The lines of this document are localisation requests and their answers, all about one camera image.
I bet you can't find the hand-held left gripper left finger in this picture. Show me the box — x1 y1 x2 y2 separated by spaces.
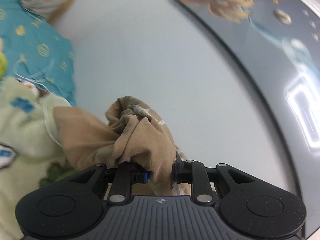
54 162 149 205

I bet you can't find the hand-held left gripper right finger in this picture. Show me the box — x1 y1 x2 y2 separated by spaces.
173 159 267 205

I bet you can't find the tan printed shirt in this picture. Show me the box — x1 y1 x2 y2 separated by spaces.
53 95 190 197

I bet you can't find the pale green fleece blanket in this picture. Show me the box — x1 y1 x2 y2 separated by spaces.
0 76 83 240

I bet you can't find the teal printed bed sheet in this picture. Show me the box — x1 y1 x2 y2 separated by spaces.
0 0 77 107

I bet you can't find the green plush toy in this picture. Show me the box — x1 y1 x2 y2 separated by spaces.
0 37 7 79

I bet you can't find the framed leaf wall picture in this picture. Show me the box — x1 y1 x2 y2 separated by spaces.
171 0 320 239

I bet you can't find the white cable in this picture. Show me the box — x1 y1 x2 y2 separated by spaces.
12 55 57 90

